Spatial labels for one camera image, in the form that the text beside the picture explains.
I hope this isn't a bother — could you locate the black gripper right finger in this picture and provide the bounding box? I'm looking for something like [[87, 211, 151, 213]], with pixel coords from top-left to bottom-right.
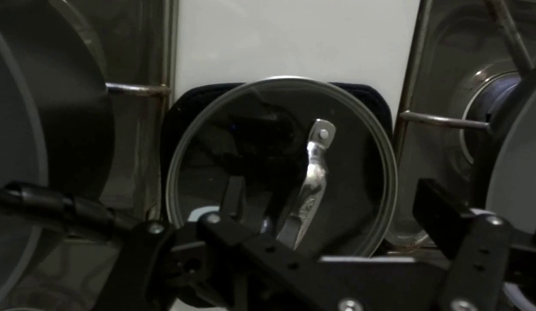
[[414, 179, 536, 311]]

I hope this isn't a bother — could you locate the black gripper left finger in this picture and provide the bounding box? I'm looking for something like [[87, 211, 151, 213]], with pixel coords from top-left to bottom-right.
[[94, 175, 362, 311]]

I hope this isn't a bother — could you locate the glass lid with metal handle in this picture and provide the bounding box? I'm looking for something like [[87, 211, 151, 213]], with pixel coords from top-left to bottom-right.
[[165, 77, 400, 258]]

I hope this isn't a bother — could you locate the black burner grate under pot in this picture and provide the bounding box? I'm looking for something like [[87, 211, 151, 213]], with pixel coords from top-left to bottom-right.
[[45, 0, 180, 222]]

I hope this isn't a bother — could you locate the grey frying pan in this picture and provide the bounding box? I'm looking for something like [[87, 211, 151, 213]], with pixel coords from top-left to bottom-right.
[[472, 66, 536, 239]]

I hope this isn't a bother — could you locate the black burner grate under pan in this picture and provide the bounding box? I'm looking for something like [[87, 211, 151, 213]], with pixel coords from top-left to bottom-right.
[[391, 0, 536, 249]]

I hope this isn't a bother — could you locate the black stove griddle plate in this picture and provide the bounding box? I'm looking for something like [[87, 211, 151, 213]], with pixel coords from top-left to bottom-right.
[[161, 82, 395, 232]]

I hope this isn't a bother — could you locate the white gas stove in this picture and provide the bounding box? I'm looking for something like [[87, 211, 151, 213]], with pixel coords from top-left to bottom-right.
[[0, 0, 536, 311]]

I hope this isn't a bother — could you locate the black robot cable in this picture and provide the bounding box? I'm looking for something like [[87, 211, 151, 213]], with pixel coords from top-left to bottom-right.
[[0, 180, 140, 232]]

